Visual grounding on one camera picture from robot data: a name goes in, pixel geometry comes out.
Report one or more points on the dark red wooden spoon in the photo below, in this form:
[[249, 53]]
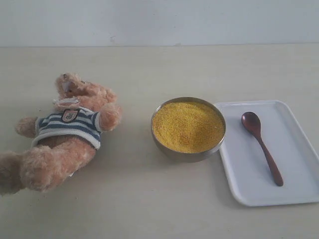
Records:
[[252, 124]]

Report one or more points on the brown plush teddy bear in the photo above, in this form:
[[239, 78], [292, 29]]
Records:
[[65, 140]]

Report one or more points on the steel bowl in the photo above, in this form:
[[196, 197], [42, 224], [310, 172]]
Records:
[[188, 157]]

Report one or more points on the yellow millet grains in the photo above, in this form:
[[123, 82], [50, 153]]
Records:
[[188, 127]]

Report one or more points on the white plastic tray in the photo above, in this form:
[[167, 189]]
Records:
[[248, 174]]

